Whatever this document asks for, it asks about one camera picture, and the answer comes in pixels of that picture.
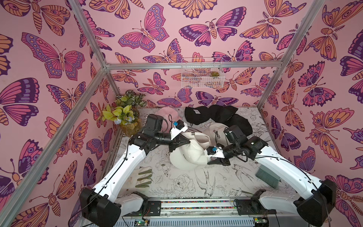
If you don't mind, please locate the white Colorado cap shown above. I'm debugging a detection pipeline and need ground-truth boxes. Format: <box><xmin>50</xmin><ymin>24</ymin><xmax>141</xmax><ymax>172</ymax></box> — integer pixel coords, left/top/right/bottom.
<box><xmin>183</xmin><ymin>132</ymin><xmax>212</xmax><ymax>151</ymax></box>
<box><xmin>203</xmin><ymin>123</ymin><xmax>230</xmax><ymax>146</ymax></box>
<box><xmin>170</xmin><ymin>144</ymin><xmax>209</xmax><ymax>170</ymax></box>

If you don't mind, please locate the pink cap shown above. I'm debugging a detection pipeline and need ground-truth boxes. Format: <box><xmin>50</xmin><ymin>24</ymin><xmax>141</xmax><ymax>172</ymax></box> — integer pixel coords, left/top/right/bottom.
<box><xmin>156</xmin><ymin>107</ymin><xmax>181</xmax><ymax>132</ymax></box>

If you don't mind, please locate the black cap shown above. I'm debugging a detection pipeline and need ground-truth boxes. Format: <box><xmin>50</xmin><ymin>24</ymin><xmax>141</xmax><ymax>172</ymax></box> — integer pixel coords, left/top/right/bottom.
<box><xmin>184</xmin><ymin>106</ymin><xmax>210</xmax><ymax>125</ymax></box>
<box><xmin>224</xmin><ymin>114</ymin><xmax>253</xmax><ymax>136</ymax></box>
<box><xmin>208</xmin><ymin>105</ymin><xmax>238</xmax><ymax>123</ymax></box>

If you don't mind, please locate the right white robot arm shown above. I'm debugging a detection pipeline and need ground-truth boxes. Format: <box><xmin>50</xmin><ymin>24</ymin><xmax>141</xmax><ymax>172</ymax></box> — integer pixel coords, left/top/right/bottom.
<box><xmin>204</xmin><ymin>125</ymin><xmax>337</xmax><ymax>227</ymax></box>

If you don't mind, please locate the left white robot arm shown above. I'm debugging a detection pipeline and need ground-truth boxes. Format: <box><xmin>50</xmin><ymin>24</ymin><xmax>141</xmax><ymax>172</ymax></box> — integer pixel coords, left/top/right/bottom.
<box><xmin>79</xmin><ymin>114</ymin><xmax>190</xmax><ymax>227</ymax></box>

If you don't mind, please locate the black cap back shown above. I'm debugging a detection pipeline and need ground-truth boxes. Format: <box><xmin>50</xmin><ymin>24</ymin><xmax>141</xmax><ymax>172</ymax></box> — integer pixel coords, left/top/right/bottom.
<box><xmin>208</xmin><ymin>105</ymin><xmax>238</xmax><ymax>123</ymax></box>

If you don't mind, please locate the green dustpan brush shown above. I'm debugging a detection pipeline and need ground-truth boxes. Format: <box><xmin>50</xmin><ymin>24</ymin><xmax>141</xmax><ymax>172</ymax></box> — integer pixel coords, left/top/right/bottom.
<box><xmin>255</xmin><ymin>165</ymin><xmax>281</xmax><ymax>189</ymax></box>

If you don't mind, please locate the amber vase with flowers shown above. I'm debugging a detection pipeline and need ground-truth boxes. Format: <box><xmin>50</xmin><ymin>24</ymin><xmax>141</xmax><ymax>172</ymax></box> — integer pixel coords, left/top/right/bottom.
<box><xmin>102</xmin><ymin>90</ymin><xmax>147</xmax><ymax>137</ymax></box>

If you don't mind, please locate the small green succulent plant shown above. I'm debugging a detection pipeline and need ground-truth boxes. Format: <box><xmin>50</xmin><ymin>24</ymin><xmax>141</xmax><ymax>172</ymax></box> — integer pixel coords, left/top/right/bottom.
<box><xmin>210</xmin><ymin>72</ymin><xmax>220</xmax><ymax>77</ymax></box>

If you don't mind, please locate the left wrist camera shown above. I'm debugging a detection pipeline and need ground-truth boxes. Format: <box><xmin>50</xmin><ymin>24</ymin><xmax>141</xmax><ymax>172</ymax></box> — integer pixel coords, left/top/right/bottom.
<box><xmin>170</xmin><ymin>120</ymin><xmax>188</xmax><ymax>140</ymax></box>

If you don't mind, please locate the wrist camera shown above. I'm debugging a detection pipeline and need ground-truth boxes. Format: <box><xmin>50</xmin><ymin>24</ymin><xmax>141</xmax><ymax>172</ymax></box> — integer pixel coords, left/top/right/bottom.
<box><xmin>204</xmin><ymin>146</ymin><xmax>225</xmax><ymax>159</ymax></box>
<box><xmin>170</xmin><ymin>120</ymin><xmax>188</xmax><ymax>140</ymax></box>

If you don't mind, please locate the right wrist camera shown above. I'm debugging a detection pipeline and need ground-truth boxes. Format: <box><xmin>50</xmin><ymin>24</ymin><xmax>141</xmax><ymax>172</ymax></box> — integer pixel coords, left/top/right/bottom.
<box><xmin>204</xmin><ymin>146</ymin><xmax>225</xmax><ymax>159</ymax></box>

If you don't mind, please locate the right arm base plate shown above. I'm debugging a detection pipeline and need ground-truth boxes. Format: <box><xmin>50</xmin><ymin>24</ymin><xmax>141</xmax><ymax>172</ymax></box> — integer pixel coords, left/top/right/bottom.
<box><xmin>233</xmin><ymin>189</ymin><xmax>277</xmax><ymax>216</ymax></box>

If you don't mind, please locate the aluminium front rail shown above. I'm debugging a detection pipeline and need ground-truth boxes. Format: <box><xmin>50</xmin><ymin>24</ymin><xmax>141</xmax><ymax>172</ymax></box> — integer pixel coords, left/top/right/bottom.
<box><xmin>79</xmin><ymin>198</ymin><xmax>315</xmax><ymax>219</ymax></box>

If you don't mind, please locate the white wire basket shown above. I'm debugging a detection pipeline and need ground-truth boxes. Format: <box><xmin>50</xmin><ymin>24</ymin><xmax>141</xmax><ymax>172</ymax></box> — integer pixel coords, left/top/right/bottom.
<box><xmin>180</xmin><ymin>61</ymin><xmax>225</xmax><ymax>89</ymax></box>

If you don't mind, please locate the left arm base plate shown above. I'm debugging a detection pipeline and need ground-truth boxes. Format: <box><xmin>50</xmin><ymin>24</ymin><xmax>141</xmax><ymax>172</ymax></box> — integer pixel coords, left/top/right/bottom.
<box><xmin>125</xmin><ymin>201</ymin><xmax>162</xmax><ymax>217</ymax></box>

